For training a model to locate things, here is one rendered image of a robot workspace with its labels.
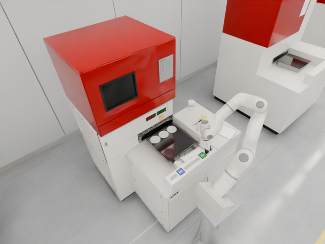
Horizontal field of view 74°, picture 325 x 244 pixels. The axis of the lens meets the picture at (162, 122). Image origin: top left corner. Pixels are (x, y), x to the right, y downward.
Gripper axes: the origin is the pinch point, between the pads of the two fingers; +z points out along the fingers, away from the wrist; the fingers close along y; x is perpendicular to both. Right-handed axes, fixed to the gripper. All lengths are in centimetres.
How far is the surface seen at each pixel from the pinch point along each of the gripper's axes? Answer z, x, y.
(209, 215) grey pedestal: 24, -34, 32
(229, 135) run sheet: 1.4, 32.1, 0.0
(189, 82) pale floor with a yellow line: 55, 176, -212
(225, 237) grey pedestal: 104, -6, 24
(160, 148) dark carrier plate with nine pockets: 0.8, -24.7, -36.0
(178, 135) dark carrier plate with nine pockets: 0.5, -1.2, -37.2
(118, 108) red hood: -54, -50, -43
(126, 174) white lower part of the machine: 36, -55, -67
